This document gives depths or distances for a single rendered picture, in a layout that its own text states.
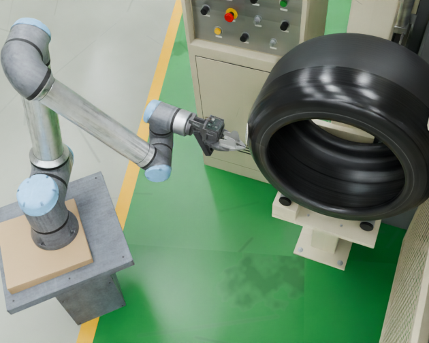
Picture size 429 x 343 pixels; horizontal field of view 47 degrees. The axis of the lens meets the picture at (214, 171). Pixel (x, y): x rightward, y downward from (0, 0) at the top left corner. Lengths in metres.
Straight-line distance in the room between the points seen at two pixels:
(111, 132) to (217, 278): 1.19
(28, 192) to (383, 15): 1.34
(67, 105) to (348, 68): 0.83
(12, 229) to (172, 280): 0.86
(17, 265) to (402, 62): 1.55
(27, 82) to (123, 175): 1.58
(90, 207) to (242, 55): 0.94
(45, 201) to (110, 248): 0.34
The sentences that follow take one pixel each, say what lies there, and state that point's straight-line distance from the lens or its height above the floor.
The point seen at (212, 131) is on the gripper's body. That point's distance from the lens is 1.67.
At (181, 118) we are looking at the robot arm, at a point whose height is 1.10.
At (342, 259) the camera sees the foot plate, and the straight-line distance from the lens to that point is 2.63.
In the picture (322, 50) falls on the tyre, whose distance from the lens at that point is 1.40.
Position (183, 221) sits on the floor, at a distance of 2.75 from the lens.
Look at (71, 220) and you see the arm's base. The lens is 2.05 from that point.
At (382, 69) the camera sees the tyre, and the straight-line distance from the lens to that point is 1.34.
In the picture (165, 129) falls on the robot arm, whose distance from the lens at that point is 1.77.
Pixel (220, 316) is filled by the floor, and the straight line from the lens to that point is 2.49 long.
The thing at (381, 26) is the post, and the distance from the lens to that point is 1.59.
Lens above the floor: 2.31
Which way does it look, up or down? 52 degrees down
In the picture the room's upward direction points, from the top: 7 degrees counter-clockwise
